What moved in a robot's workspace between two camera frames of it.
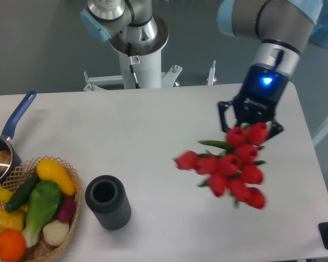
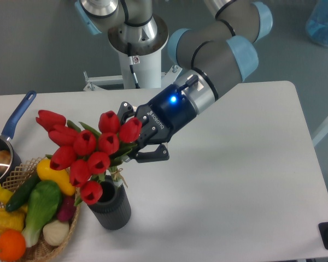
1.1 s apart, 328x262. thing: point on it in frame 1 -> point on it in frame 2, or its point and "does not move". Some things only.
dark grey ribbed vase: (105, 195) does not move
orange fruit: (10, 245) does not move
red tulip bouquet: (235, 168) -> (89, 155)
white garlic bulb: (55, 232) does not move
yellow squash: (47, 170) does not move
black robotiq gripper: (256, 101) -> (162, 119)
